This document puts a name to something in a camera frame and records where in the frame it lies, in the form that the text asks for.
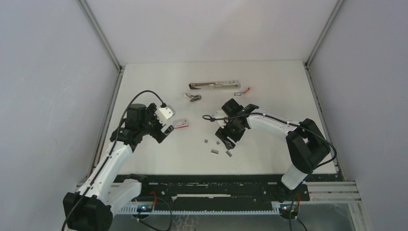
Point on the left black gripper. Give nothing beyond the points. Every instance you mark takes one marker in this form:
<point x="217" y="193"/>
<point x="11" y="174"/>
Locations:
<point x="158" y="135"/>

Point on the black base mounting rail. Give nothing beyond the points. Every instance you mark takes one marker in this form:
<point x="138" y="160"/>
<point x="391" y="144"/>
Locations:
<point x="216" y="191"/>

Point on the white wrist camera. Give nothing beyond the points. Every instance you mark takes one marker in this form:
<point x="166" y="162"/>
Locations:
<point x="164" y="114"/>
<point x="221" y="118"/>

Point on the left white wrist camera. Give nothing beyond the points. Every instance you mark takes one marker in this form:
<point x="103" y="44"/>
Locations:
<point x="164" y="114"/>

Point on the white slotted cable duct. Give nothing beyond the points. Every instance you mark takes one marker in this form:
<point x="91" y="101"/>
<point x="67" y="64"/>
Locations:
<point x="270" y="209"/>

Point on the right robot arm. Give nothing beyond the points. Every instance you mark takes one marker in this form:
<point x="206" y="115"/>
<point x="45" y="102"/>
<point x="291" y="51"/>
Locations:
<point x="306" y="145"/>

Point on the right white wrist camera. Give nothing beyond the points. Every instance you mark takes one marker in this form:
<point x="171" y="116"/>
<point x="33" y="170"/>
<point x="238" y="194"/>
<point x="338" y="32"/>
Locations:
<point x="221" y="118"/>

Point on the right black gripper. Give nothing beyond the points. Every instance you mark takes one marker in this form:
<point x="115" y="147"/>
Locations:
<point x="223" y="134"/>

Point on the red white staple box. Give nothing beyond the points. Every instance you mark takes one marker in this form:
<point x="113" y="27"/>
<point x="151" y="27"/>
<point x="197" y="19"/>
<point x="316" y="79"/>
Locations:
<point x="182" y="123"/>

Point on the right controller board with wires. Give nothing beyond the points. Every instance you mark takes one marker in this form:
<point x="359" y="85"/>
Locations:
<point x="290" y="212"/>

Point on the left controller board with wires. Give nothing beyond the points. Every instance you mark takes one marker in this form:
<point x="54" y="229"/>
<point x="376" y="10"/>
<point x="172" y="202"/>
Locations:
<point x="143" y="211"/>

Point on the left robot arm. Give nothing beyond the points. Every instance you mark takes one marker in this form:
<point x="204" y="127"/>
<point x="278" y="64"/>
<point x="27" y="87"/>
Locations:
<point x="94" y="205"/>

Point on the controller board with wires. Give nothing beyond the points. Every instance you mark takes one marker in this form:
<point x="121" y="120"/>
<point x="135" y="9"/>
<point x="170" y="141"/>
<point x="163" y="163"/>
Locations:
<point x="143" y="211"/>
<point x="290" y="212"/>

